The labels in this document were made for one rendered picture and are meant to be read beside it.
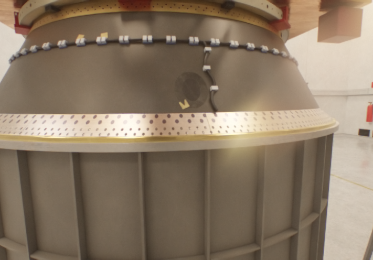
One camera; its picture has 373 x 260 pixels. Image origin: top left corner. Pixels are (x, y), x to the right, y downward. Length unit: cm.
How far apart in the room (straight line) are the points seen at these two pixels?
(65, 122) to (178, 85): 36
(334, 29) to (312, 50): 738
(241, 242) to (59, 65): 87
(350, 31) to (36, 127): 145
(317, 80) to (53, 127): 853
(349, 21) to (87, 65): 126
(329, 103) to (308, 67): 157
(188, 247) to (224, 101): 48
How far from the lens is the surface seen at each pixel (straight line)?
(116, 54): 79
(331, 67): 926
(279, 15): 124
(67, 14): 107
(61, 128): 71
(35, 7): 119
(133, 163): 63
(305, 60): 855
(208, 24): 90
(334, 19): 142
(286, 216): 93
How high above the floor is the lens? 126
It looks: 7 degrees down
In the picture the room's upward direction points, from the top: 1 degrees counter-clockwise
